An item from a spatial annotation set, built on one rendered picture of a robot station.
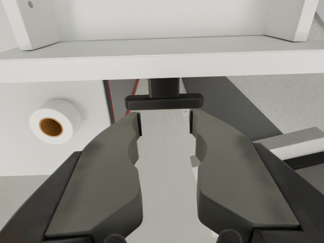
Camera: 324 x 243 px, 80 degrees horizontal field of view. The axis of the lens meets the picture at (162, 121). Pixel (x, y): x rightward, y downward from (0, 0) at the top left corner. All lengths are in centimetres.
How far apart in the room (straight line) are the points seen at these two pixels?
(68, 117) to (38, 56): 18
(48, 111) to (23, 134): 12
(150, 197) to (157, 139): 59
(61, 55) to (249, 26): 19
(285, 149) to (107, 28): 40
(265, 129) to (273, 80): 74
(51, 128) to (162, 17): 27
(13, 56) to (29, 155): 32
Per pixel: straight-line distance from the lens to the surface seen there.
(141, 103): 18
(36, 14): 23
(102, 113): 37
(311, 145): 50
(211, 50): 17
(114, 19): 24
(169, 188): 164
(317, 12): 129
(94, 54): 17
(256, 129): 59
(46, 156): 47
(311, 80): 143
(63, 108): 36
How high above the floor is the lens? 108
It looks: 60 degrees down
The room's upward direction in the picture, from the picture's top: 178 degrees clockwise
